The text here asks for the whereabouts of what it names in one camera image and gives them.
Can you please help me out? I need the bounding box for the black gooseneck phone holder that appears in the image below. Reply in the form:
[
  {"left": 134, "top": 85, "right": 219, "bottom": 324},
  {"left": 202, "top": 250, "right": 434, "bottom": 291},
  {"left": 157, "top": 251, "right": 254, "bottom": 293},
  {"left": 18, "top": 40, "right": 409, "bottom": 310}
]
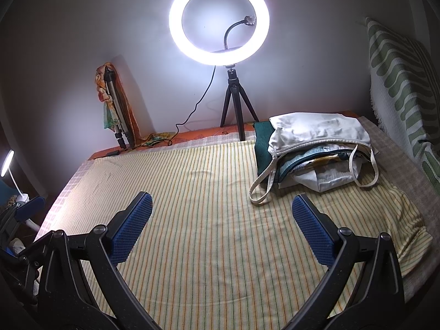
[{"left": 213, "top": 14, "right": 258, "bottom": 54}]

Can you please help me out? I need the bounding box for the dark green folded cloth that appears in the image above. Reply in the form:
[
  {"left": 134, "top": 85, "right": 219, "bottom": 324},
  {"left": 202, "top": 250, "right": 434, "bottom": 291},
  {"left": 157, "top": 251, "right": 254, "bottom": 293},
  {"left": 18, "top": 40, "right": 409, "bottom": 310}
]
[{"left": 254, "top": 121, "right": 276, "bottom": 189}]

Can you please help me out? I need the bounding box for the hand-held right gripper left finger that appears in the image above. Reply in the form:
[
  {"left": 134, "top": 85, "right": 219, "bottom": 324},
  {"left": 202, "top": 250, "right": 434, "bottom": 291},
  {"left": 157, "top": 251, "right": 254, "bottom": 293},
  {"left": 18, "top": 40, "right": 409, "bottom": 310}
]
[{"left": 36, "top": 191, "right": 162, "bottom": 330}]

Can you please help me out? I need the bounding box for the folded silver tripod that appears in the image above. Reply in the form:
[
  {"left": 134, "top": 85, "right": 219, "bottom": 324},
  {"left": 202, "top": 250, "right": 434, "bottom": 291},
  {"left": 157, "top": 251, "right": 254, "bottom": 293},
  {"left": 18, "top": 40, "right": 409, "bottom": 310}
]
[{"left": 103, "top": 68, "right": 136, "bottom": 150}]

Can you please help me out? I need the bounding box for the ring light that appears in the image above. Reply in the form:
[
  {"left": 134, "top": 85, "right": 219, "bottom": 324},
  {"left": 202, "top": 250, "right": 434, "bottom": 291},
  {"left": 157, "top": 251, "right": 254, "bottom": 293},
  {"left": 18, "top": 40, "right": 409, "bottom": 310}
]
[{"left": 169, "top": 0, "right": 270, "bottom": 67}]

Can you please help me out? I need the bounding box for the black power cable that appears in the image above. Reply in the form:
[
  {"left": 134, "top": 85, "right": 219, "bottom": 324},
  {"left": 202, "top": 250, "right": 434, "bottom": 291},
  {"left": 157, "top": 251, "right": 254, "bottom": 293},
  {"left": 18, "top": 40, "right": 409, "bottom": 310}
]
[{"left": 137, "top": 65, "right": 218, "bottom": 148}]

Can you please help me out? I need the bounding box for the folded clothes stack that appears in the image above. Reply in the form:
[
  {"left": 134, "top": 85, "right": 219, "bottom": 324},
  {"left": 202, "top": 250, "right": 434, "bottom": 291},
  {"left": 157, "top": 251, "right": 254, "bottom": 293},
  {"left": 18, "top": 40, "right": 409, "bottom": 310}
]
[{"left": 277, "top": 144, "right": 365, "bottom": 183}]

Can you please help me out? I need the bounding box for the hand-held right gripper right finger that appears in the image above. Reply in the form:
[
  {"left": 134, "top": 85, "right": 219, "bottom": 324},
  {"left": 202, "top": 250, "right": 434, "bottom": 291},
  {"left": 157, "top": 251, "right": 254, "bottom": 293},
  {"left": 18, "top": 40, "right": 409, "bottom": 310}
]
[{"left": 280, "top": 193, "right": 406, "bottom": 330}]

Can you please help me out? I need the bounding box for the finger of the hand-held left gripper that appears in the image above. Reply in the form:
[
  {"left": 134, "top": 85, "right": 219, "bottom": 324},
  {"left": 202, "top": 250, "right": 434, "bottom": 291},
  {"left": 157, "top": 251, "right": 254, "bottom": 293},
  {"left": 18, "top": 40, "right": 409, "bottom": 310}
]
[{"left": 14, "top": 195, "right": 47, "bottom": 223}]

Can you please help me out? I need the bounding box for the orange patterned cloth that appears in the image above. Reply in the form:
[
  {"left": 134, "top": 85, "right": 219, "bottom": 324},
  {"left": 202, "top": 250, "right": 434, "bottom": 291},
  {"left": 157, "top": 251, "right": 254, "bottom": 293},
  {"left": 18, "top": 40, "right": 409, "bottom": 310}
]
[{"left": 94, "top": 62, "right": 139, "bottom": 145}]

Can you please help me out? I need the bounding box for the white desk lamp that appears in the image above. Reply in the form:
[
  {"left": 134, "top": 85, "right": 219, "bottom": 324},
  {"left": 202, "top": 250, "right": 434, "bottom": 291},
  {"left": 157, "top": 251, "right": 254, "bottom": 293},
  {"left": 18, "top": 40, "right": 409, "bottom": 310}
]
[{"left": 0, "top": 149, "right": 42, "bottom": 231}]

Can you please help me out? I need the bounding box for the striped yellow bed sheet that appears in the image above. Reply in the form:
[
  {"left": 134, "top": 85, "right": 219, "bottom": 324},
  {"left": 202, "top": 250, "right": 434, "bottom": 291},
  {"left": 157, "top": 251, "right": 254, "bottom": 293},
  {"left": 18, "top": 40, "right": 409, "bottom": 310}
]
[{"left": 34, "top": 141, "right": 434, "bottom": 320}]

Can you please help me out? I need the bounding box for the white tote bag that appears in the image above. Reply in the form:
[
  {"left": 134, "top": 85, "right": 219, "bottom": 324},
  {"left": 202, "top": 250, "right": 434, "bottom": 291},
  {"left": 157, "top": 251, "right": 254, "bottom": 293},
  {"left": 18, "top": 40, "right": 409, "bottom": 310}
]
[{"left": 248, "top": 112, "right": 380, "bottom": 205}]

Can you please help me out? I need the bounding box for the orange patterned bed sheet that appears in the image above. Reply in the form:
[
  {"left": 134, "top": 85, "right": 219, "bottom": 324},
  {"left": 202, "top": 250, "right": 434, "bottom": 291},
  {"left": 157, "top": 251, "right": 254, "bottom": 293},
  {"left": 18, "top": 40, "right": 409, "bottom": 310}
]
[{"left": 89, "top": 110, "right": 360, "bottom": 160}]

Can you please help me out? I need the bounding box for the green striped white blanket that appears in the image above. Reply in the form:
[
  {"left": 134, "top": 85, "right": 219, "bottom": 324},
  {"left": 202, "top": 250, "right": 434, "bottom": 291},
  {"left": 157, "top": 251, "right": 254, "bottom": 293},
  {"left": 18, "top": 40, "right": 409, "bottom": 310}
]
[{"left": 365, "top": 17, "right": 440, "bottom": 186}]

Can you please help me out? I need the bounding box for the black tripod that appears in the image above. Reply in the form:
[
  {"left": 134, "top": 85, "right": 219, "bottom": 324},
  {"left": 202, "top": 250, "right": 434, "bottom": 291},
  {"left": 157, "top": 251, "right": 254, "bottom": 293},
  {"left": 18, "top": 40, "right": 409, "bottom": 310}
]
[{"left": 220, "top": 65, "right": 259, "bottom": 141}]

